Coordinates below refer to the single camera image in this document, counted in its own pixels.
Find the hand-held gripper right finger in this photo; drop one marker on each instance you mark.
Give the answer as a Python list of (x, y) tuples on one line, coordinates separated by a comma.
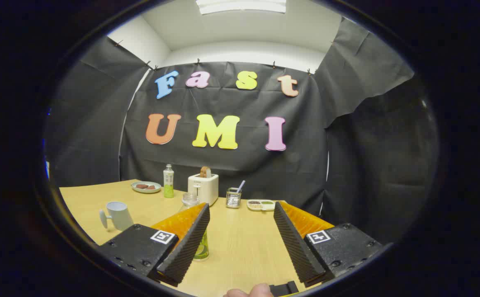
[(295, 243)]

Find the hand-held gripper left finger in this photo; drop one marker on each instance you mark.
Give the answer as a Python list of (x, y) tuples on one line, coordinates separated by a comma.
[(184, 247)]

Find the clear juice bottle green label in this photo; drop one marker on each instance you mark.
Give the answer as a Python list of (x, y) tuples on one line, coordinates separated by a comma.
[(202, 249)]

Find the white cup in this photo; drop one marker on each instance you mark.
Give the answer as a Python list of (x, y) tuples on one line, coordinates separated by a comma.
[(120, 215)]

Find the wooden table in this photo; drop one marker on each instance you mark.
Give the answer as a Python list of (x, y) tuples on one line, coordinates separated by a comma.
[(244, 239)]

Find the white divided dish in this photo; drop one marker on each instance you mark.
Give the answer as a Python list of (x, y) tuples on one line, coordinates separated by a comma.
[(260, 205)]

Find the white toaster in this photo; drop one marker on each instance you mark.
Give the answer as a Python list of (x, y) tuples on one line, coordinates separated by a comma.
[(204, 189)]

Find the pale green plate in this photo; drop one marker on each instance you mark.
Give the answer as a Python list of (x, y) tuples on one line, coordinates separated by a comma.
[(143, 191)]

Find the toast slice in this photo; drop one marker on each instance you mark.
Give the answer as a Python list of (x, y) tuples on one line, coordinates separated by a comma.
[(205, 172)]

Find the striped straw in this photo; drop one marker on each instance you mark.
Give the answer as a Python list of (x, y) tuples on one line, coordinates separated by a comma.
[(241, 185)]

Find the ceiling light panel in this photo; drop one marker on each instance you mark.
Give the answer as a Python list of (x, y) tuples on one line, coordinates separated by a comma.
[(240, 5)]

